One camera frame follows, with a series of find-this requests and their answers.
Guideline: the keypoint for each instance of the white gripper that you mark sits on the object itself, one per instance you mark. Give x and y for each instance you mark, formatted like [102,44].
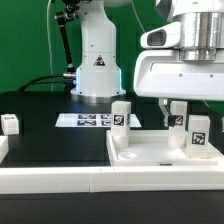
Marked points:
[161,74]

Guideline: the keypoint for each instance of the white square tabletop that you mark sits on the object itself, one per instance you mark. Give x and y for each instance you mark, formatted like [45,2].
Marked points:
[150,148]

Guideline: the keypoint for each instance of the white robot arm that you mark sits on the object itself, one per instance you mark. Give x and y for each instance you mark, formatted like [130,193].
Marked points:
[183,59]

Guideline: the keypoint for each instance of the white sheet with fiducial tags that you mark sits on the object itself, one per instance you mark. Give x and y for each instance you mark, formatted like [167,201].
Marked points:
[90,120]

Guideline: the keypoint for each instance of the white U-shaped obstacle fence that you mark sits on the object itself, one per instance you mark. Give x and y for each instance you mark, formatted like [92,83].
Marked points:
[106,179]

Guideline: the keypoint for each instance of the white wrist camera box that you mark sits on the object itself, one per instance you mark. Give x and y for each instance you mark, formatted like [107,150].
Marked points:
[164,37]

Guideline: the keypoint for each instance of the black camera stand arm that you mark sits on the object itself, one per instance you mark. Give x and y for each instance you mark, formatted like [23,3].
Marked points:
[62,18]

